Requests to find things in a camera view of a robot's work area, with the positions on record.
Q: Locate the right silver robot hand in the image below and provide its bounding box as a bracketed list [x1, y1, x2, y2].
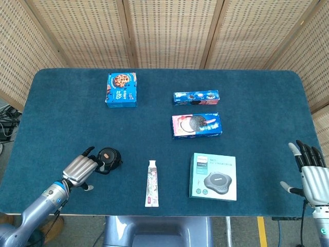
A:
[280, 139, 329, 207]

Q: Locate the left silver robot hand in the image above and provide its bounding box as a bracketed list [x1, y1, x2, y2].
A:
[62, 146, 106, 192]

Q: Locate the black pot with lid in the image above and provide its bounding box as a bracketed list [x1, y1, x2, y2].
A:
[95, 147, 123, 175]

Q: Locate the brown wooden stool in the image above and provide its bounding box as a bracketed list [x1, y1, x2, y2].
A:
[0, 215, 65, 245]

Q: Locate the floral toothpaste tube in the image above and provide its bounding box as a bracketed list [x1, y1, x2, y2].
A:
[144, 160, 160, 208]

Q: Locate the blue table mat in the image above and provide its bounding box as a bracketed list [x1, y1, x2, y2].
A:
[0, 68, 329, 216]

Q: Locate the blue chocolate chip cookie box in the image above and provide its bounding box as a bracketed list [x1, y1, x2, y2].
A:
[104, 72, 138, 108]

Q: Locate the teal Philips speaker box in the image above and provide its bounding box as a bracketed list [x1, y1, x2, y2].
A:
[189, 152, 237, 202]

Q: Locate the silver-blue robot torso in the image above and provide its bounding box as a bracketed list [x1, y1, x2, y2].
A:
[103, 215, 214, 247]

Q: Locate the wide pink-blue Oreo box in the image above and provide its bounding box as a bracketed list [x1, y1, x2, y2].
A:
[171, 112, 223, 140]

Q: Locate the slim blue Oreo box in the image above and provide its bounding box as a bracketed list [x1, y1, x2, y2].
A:
[173, 90, 221, 107]

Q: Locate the woven bamboo folding screen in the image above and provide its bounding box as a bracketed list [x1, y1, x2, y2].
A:
[0, 0, 329, 155]

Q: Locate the blue cable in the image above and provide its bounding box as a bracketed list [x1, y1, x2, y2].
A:
[276, 220, 286, 247]

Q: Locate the black cable bundle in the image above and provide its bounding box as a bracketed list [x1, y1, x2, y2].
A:
[0, 105, 22, 142]

